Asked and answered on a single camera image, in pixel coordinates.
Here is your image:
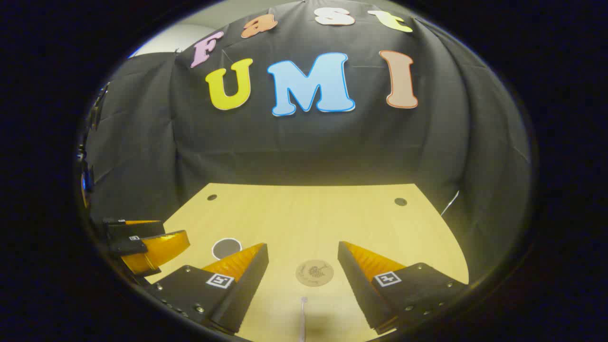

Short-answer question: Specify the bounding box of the white cup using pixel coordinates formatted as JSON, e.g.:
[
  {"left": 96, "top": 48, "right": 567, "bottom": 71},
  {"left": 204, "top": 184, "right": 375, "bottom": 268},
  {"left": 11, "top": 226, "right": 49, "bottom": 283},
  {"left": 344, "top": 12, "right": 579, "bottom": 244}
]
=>
[{"left": 211, "top": 237, "right": 243, "bottom": 260}]

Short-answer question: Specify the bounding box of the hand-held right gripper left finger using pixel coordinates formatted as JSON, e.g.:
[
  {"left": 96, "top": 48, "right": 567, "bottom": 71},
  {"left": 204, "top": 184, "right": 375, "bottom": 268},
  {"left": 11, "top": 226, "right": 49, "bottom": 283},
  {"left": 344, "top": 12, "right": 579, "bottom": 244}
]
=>
[{"left": 145, "top": 243, "right": 269, "bottom": 335}]

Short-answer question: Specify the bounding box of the white cable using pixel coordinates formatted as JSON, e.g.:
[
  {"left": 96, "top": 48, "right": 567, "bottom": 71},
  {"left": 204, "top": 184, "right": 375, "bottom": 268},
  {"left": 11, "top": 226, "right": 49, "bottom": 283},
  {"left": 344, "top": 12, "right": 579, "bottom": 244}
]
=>
[{"left": 440, "top": 190, "right": 460, "bottom": 217}]

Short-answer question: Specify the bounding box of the black backdrop cloth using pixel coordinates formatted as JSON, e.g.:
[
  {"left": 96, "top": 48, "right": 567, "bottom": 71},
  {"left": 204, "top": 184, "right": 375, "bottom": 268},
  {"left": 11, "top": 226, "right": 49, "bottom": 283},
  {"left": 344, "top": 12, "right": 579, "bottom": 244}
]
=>
[{"left": 78, "top": 0, "right": 532, "bottom": 285}]

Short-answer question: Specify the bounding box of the wooden desktop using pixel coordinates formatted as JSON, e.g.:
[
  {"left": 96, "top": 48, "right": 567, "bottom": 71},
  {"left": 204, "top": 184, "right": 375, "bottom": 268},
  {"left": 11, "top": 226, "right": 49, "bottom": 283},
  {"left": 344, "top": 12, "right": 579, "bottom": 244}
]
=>
[{"left": 145, "top": 183, "right": 470, "bottom": 342}]

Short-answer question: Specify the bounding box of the round cork coaster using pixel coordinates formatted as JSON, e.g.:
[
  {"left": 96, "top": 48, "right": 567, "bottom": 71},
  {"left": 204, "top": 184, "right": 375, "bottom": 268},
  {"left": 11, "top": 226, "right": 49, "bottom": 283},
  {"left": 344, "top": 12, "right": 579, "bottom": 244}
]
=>
[{"left": 295, "top": 259, "right": 334, "bottom": 287}]

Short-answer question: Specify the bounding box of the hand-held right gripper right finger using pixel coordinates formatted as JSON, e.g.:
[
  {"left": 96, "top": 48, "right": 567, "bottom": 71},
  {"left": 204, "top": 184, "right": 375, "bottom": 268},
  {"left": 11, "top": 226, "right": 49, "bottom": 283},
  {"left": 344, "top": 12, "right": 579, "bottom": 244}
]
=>
[{"left": 338, "top": 241, "right": 469, "bottom": 335}]

